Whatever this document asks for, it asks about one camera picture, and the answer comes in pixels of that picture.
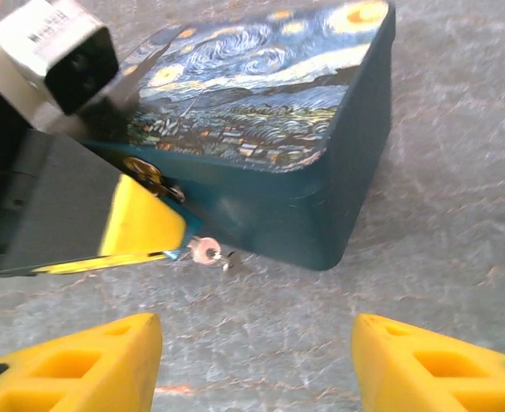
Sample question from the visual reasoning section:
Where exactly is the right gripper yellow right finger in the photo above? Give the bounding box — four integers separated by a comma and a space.
350, 312, 505, 412

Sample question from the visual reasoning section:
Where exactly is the starry night tin box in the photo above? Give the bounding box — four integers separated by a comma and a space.
80, 0, 398, 272

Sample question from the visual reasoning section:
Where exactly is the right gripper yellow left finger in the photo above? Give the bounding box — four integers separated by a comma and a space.
0, 312, 163, 412

